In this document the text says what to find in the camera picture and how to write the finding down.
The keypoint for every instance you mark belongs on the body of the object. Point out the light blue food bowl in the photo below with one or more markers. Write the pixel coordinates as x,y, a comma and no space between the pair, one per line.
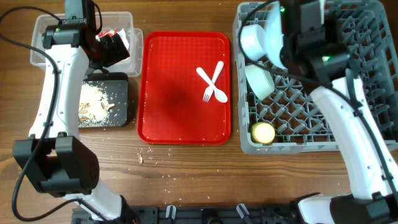
253,41

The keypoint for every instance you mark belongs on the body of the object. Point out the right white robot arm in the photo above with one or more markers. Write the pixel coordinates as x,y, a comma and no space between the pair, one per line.
302,42

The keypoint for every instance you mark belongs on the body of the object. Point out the grey dishwasher rack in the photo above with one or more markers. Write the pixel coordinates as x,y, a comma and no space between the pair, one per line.
299,125

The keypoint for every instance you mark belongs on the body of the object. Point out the yellow plastic cup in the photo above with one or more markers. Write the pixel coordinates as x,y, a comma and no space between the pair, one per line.
263,133

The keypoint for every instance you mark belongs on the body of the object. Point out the white plastic fork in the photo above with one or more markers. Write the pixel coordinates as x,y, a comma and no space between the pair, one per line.
209,91

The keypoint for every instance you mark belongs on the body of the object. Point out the light blue plate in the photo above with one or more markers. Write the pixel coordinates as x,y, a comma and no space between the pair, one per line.
274,36

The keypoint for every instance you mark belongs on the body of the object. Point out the red snack wrapper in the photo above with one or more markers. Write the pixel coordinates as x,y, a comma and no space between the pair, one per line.
107,33

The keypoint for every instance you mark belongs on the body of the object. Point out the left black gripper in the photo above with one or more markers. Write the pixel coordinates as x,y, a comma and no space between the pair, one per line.
114,55

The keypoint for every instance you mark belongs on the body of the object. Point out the green bowl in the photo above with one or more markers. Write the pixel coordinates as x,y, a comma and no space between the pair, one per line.
260,81

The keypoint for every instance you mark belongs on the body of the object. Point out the black waste tray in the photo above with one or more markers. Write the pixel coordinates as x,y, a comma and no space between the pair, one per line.
117,87

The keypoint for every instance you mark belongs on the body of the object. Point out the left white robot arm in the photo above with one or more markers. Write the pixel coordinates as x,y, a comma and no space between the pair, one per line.
53,158

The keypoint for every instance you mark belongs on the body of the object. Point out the red serving tray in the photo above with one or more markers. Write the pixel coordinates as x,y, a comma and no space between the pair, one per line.
171,109

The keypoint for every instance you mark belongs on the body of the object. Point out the clear plastic waste bin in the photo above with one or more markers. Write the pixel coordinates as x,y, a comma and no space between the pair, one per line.
132,66

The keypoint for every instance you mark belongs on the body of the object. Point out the food scraps and rice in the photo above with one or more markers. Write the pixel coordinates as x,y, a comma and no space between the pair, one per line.
95,106

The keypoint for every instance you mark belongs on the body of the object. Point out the white plastic spoon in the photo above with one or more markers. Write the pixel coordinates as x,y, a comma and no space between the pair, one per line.
219,94

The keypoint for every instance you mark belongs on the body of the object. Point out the nut shell on table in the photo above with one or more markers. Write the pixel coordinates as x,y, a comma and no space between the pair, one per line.
140,159

